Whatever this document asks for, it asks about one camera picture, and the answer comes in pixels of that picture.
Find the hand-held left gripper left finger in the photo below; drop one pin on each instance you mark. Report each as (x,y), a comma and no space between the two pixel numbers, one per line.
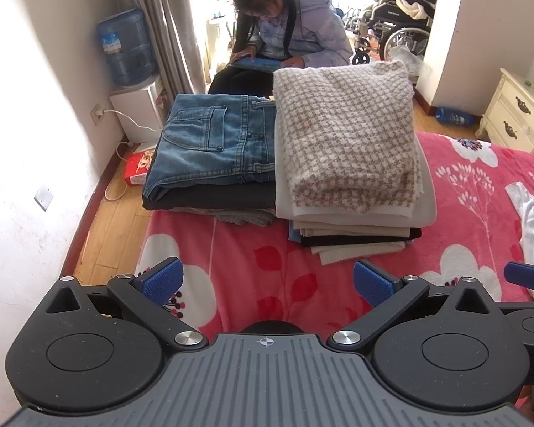
(162,280)

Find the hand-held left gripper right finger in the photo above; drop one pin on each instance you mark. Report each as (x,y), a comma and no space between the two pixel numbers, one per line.
(374,282)

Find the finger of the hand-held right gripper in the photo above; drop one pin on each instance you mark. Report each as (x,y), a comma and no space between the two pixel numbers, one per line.
(527,273)

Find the beige houndstooth cardigan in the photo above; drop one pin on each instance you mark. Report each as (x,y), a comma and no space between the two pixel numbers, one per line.
(347,133)

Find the cream knitted folded garment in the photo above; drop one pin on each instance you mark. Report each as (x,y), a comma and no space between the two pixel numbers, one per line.
(360,253)

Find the black folded garment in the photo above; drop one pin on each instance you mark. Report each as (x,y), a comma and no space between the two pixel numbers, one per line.
(204,195)
(360,240)

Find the beige folded garment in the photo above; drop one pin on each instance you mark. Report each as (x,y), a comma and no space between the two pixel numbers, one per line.
(351,230)

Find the blue folded garment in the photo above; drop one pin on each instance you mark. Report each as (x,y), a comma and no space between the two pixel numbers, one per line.
(293,231)

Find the white folded sweater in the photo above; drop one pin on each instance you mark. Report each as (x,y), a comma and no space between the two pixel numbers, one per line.
(428,195)

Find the grey folded garment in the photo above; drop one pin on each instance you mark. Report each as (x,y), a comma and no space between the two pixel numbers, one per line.
(244,217)

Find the person's black clothing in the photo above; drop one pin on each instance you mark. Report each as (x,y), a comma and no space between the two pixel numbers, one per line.
(271,327)

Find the red white packet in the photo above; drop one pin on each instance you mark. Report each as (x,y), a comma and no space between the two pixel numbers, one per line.
(138,171)

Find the blue folded jeans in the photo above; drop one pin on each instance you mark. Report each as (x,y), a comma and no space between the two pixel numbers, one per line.
(204,142)

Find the cream nightstand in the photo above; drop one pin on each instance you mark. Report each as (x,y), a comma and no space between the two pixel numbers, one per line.
(516,115)

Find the white water dispenser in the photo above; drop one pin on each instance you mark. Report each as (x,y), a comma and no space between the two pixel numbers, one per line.
(138,111)

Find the clear plastic bag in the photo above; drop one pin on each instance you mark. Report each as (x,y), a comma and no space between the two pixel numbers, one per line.
(405,60)

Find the blue water bottle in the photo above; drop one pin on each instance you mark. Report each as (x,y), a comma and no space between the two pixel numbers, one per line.
(127,49)

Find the blue tablet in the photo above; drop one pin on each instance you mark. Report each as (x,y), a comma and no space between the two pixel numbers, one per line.
(258,63)

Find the grey curtain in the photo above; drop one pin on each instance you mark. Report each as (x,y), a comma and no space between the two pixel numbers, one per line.
(173,22)

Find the black wheelchair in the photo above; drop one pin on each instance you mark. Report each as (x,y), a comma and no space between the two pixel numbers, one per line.
(400,22)

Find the white wall plate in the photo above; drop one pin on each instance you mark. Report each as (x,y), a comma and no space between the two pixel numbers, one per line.
(43,198)

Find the white wall socket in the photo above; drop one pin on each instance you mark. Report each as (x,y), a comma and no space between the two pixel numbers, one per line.
(99,114)

